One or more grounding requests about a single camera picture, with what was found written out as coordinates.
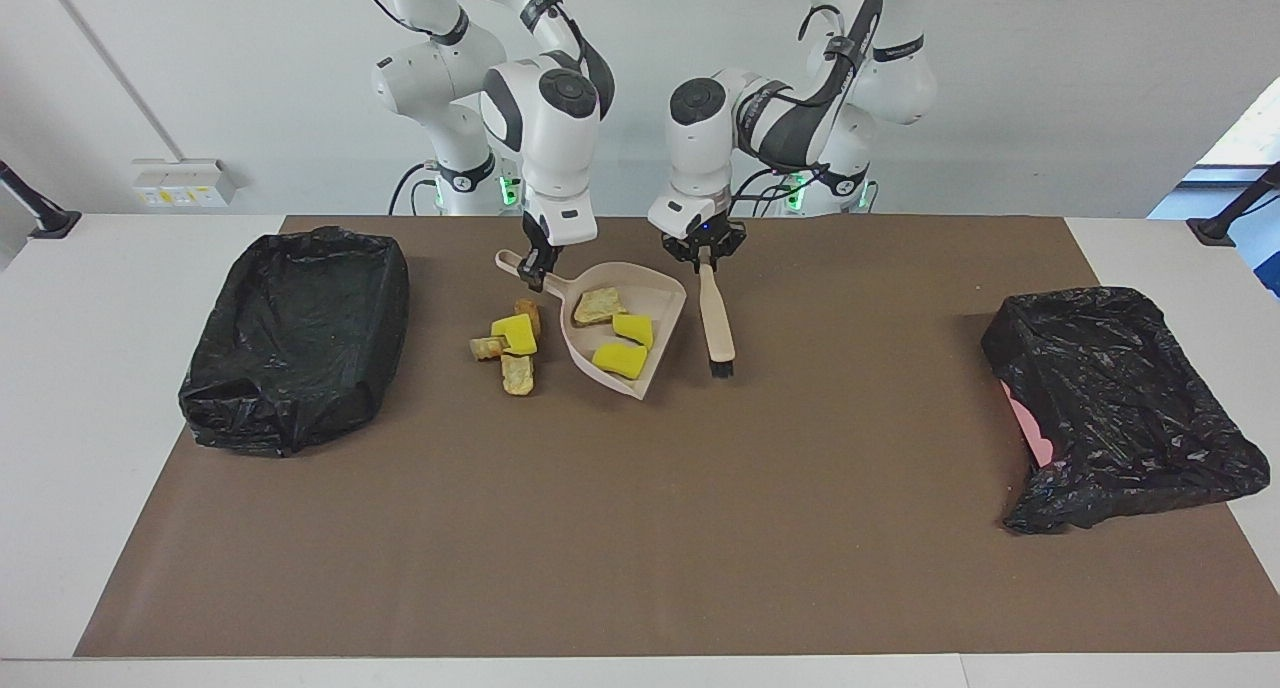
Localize croissant-shaped foam piece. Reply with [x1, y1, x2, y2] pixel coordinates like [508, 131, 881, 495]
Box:
[572, 286, 629, 327]

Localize beige plastic dustpan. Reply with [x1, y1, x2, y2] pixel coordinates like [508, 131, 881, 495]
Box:
[495, 249, 688, 401]

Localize L-shaped yellow sponge piece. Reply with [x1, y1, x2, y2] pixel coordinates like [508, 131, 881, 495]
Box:
[490, 314, 539, 357]

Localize beige hand brush black bristles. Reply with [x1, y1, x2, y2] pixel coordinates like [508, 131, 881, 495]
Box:
[697, 258, 737, 379]

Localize large yellow sponge piece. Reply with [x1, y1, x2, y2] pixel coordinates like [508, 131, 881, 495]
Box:
[591, 343, 650, 381]

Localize bin wrapped in black bag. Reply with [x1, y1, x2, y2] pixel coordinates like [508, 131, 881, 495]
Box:
[178, 226, 411, 458]

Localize pink bin with black bag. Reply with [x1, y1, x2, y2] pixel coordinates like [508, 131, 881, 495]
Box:
[980, 286, 1271, 536]

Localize brown table mat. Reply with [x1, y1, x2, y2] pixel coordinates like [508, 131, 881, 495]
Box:
[75, 215, 1280, 659]

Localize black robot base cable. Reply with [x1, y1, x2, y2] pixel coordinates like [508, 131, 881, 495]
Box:
[390, 163, 433, 216]

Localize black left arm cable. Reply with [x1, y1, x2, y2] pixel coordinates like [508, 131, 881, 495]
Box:
[730, 6, 863, 219]

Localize white wall outlet box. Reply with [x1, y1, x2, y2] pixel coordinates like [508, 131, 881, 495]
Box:
[132, 158, 238, 209]

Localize black camera stand clamp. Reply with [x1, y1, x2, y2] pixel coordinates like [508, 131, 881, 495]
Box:
[1187, 161, 1280, 246]
[0, 158, 83, 240]

